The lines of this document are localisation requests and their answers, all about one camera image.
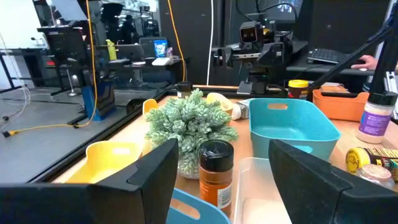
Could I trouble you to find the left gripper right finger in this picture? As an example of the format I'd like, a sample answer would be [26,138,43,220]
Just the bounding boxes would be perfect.
[268,139,398,224]

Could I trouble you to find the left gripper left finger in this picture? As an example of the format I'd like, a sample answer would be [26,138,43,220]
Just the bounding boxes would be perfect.
[0,138,180,224]

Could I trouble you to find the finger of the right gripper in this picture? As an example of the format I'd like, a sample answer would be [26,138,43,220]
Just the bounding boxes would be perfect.
[258,42,285,67]
[212,45,233,68]

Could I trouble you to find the dark jar yellow lid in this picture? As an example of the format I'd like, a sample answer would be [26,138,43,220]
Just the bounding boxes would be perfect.
[287,79,310,101]

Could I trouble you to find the silver label glass jar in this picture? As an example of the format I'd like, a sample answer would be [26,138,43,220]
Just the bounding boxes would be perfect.
[231,100,251,121]

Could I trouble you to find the tall spice can yellow lid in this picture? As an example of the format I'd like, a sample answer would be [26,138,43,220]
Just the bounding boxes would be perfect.
[345,146,398,184]

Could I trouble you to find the small glass spice jar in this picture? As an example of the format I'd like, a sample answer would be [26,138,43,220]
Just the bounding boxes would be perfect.
[355,164,396,190]

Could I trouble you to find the orange spice jar black lid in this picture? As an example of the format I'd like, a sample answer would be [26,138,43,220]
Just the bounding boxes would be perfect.
[198,139,234,217]

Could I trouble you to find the white powder jar purple label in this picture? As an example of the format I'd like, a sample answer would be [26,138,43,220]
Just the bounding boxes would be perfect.
[355,91,398,145]

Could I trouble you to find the black desk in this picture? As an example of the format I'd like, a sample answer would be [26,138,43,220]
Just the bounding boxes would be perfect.
[285,55,377,77]

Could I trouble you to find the small yellow plastic bin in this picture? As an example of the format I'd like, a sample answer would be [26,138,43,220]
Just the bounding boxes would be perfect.
[65,140,147,185]

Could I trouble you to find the clear plastic bin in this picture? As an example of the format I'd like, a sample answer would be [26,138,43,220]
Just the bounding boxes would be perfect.
[233,156,293,224]

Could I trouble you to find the black keyboard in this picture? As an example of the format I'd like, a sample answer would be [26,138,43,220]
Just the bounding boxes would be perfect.
[307,47,351,65]

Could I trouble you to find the white box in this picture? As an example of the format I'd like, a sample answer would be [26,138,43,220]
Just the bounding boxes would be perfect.
[151,57,172,67]

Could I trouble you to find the blue snack bag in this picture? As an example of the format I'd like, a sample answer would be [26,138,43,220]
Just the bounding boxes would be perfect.
[153,39,169,58]

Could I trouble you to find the green artificial succulent plant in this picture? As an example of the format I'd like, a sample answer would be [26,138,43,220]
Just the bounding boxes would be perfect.
[144,88,239,180]

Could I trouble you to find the teal plastic bin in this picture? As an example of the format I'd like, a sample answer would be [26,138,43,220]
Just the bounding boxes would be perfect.
[248,98,342,162]

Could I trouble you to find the orange plastic bin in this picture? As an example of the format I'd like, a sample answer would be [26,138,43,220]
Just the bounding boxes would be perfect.
[312,88,370,123]

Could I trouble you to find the person's hand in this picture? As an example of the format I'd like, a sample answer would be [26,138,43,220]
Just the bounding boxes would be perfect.
[350,54,379,71]

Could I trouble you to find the person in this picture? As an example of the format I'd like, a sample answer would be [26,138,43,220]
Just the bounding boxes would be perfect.
[119,14,140,45]

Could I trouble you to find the blue floor box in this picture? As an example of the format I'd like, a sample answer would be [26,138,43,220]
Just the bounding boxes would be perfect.
[80,80,116,122]

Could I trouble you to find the yellow-green bottle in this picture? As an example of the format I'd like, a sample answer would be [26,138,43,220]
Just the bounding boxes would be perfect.
[105,39,118,62]

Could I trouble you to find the black office chair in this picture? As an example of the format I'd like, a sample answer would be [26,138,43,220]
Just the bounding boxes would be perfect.
[46,29,91,97]

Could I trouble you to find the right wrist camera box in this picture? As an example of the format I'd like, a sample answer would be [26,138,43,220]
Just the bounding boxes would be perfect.
[238,20,265,45]

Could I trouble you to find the white cable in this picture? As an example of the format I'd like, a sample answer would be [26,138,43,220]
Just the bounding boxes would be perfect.
[206,0,215,86]

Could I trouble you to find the black frame clamp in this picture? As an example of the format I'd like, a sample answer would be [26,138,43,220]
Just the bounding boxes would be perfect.
[126,98,147,114]

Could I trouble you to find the yellow hanging cable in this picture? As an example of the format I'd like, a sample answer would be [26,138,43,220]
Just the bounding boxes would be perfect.
[1,0,99,138]

